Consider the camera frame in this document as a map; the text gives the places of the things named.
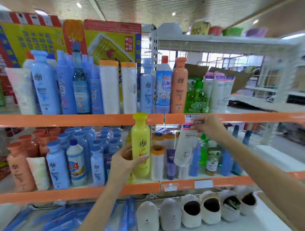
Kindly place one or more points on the person's right hand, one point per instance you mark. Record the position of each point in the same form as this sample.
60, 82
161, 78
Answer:
212, 128

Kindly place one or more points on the person's left hand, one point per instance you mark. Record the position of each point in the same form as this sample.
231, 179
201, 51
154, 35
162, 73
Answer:
120, 166

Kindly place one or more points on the person's left thumb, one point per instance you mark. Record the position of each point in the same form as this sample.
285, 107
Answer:
125, 150

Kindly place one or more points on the person's right thumb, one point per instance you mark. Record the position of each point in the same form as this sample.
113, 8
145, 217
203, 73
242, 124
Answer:
196, 127

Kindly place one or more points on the yellow shampoo bottle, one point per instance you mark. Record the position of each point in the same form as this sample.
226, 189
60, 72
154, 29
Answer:
141, 138

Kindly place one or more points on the white facial cleanser tube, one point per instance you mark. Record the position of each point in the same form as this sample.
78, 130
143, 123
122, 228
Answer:
184, 147

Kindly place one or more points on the person's right forearm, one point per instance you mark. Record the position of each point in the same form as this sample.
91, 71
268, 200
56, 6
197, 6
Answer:
259, 171

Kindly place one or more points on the person's left forearm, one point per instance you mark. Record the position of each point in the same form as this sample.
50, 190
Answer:
104, 207

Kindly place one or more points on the handwritten white price tag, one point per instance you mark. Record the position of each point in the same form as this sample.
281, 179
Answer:
190, 116

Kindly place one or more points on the slim green bottle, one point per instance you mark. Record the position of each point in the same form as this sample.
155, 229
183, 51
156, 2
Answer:
204, 152

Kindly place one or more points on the green pump soap bottle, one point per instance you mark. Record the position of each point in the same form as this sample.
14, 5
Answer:
199, 102

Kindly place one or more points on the white film roll orange cap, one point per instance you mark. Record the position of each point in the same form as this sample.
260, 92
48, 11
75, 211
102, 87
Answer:
170, 140
109, 90
158, 138
157, 164
129, 90

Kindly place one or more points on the green bottle dark cap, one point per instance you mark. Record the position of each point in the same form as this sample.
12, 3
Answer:
189, 97

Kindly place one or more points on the slim light blue shampoo bottle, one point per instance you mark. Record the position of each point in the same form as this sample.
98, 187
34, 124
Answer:
147, 92
97, 169

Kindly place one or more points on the green label bottle gold cap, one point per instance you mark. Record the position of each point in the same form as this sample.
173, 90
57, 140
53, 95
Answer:
212, 161

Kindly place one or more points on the white tube pink cap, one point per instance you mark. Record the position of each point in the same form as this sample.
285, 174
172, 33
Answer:
228, 90
218, 95
207, 88

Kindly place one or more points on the cluster of light blue bottles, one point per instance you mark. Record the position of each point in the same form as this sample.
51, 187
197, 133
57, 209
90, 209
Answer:
88, 138

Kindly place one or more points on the orange shampoo bottle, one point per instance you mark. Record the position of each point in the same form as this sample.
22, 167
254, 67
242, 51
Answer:
38, 133
28, 144
179, 88
20, 169
54, 131

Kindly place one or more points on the purple tube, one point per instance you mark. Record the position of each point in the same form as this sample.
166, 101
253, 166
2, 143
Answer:
171, 164

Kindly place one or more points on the group of dark blue bottles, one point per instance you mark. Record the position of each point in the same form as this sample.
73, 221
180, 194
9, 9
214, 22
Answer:
226, 161

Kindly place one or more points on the toilet cleaner bottle orange cap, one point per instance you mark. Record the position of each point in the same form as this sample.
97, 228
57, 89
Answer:
163, 90

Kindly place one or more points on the white bleach bottle blue cap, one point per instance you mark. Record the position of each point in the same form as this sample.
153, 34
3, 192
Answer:
76, 166

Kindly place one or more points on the blank white price label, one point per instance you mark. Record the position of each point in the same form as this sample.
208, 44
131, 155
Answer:
203, 184

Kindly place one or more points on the small clear label holder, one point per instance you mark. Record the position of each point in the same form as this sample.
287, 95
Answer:
170, 187

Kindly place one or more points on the blue flat floral water bottle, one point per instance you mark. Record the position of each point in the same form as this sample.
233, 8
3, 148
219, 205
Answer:
66, 90
96, 95

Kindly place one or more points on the brown cardboard sheet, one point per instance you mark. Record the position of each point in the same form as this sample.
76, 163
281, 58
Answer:
238, 78

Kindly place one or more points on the large light blue shampoo bottle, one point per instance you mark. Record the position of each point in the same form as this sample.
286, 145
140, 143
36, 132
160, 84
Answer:
45, 85
58, 169

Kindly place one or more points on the clear blue floral water bottle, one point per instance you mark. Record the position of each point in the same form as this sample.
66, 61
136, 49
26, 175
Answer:
81, 95

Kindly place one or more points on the row of plush slippers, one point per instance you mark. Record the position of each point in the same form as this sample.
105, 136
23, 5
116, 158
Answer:
190, 211

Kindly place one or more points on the white soft tube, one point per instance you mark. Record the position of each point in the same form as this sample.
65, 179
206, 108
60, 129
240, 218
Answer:
22, 92
39, 173

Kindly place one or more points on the pile of blue packets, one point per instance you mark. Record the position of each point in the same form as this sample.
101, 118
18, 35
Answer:
59, 217

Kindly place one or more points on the red packet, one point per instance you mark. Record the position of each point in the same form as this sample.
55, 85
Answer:
215, 31

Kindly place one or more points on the yellow packet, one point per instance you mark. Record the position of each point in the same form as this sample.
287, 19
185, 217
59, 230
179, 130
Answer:
199, 28

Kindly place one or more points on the green packet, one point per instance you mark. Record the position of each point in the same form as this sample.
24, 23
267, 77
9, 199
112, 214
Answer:
232, 31

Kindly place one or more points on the yellow and red carton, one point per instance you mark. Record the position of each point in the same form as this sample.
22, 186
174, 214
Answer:
112, 40

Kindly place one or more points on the purple packet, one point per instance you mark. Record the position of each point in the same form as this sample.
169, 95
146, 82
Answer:
256, 32

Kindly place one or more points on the large yellow striped carton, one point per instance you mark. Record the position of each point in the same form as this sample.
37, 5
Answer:
26, 35

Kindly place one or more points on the orange shelf rail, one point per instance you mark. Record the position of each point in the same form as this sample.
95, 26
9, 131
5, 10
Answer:
233, 182
262, 117
59, 193
71, 120

